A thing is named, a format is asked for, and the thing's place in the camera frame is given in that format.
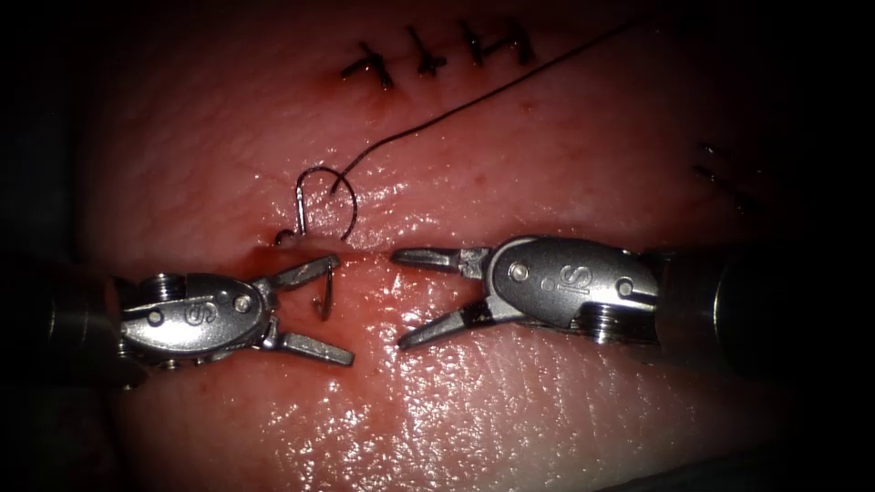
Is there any right arm needle driver jaw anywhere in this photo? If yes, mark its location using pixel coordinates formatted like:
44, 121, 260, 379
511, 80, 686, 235
396, 297, 522, 352
389, 245, 492, 280

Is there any left arm needle driver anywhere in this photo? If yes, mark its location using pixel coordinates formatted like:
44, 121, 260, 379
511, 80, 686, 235
112, 272, 276, 374

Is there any right arm needle driver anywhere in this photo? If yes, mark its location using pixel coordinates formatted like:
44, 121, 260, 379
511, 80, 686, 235
481, 235, 663, 346

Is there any left arm needle driver jaw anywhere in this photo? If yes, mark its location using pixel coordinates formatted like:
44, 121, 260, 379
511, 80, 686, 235
256, 253, 342, 302
259, 321, 356, 367

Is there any curved steel needle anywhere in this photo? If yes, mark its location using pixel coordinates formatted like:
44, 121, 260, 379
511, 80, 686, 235
273, 166, 359, 323

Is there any black thread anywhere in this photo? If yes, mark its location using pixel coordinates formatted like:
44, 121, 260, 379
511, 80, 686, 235
330, 16, 643, 197

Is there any tissue pad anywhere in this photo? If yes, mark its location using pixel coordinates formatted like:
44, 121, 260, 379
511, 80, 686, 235
67, 0, 821, 492

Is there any black stitching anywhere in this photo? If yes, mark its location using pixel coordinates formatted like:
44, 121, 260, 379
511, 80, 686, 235
694, 139, 757, 213
340, 20, 538, 91

